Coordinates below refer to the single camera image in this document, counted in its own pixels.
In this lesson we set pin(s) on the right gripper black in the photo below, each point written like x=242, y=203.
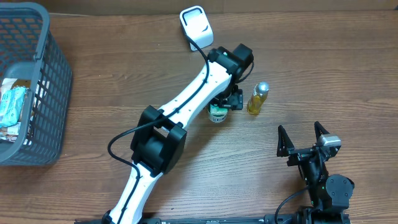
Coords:
x=286, y=148

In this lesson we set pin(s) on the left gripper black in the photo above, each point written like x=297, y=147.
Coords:
x=232, y=98

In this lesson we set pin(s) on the yellow dish soap bottle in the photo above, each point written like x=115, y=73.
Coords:
x=258, y=97

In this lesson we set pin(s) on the teal tissue packet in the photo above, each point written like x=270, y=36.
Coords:
x=11, y=105

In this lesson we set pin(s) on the brown white snack bag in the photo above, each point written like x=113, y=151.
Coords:
x=11, y=133

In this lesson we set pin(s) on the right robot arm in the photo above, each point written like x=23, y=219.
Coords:
x=329, y=194

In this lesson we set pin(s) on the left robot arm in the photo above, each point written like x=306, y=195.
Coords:
x=160, y=135

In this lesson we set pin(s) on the grey plastic shopping basket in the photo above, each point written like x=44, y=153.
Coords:
x=30, y=53

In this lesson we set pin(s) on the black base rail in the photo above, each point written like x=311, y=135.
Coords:
x=267, y=219

